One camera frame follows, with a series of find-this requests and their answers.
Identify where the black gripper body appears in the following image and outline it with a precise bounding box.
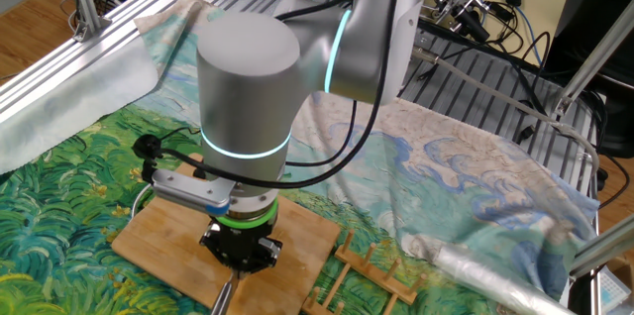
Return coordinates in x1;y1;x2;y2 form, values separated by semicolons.
203;223;277;262

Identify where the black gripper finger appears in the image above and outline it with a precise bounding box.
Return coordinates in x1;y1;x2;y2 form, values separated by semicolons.
199;223;238;274
238;237;284;274

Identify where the steel cleaver knife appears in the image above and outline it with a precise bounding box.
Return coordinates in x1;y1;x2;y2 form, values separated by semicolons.
210;268;243;315

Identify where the bamboo cutting board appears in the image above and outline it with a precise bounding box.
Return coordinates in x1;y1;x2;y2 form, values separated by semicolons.
111;152;343;315

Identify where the wooden peg dish rack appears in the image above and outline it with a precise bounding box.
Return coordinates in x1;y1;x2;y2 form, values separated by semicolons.
301;228;428;315

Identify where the painted landscape tablecloth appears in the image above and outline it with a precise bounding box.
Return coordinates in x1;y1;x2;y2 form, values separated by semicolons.
0;0;600;315

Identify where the clear plastic wrap roll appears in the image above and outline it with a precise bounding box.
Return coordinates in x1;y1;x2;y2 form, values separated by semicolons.
430;243;576;315

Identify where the black computer case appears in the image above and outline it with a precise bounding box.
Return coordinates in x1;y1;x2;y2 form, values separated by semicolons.
542;0;634;160

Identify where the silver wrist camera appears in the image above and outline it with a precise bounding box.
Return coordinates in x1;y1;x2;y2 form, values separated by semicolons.
143;168;238;217

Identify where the black camera cable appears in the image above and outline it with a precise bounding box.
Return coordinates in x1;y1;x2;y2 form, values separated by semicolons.
132;0;412;191

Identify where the black camera on mount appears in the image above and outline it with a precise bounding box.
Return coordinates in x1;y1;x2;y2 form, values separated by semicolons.
430;0;491;44

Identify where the grey sheathed cable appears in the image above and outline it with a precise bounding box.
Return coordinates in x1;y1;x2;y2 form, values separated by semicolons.
410;46;601;182

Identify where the blue cable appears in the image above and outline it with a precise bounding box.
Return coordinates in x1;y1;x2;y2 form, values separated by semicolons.
455;0;546;68

